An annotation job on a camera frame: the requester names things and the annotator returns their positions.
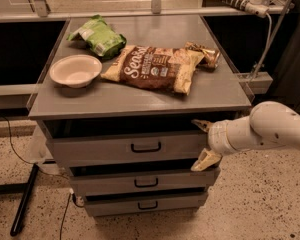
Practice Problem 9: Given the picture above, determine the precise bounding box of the white cable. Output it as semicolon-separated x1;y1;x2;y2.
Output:
243;13;274;85

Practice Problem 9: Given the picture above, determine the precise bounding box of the grey drawer cabinet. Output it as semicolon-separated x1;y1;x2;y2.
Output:
27;14;253;218

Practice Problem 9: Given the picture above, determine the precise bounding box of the grey top drawer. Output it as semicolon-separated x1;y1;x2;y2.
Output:
46;130;209;167

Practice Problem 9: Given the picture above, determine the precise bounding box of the dark cabinet at right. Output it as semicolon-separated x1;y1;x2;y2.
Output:
268;0;300;113

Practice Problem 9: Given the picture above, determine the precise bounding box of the green snack bag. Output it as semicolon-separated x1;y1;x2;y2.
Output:
67;15;126;60

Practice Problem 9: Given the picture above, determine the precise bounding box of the black floor cable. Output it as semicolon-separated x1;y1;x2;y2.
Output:
0;114;74;240

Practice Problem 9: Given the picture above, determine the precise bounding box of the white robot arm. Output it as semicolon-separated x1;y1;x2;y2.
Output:
191;101;300;172

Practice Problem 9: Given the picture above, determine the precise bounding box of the brown chip bag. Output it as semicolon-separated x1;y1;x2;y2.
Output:
101;45;204;95

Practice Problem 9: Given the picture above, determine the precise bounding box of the black metal stand leg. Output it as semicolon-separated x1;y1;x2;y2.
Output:
0;164;39;237

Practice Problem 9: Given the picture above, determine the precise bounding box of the white bowl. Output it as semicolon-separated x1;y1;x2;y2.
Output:
49;55;102;88

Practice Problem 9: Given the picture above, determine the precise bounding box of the grey middle drawer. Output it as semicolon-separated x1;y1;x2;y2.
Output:
70;167;220;196

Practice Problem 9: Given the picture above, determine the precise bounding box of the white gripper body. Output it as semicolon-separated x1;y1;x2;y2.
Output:
208;119;244;155

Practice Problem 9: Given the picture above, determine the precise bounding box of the white power strip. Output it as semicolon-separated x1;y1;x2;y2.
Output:
220;0;268;18

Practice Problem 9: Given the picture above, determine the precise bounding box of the grey drawer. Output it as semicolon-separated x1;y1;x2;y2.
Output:
46;130;209;167
85;191;207;217
70;167;220;196

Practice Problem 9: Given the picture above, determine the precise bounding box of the grey bottom drawer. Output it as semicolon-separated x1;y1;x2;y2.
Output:
85;191;207;217

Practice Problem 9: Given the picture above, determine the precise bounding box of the small gold snack bag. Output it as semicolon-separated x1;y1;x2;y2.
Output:
185;42;220;69

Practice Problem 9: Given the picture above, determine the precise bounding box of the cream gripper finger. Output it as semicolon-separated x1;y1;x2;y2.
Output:
192;119;213;133
191;148;222;172

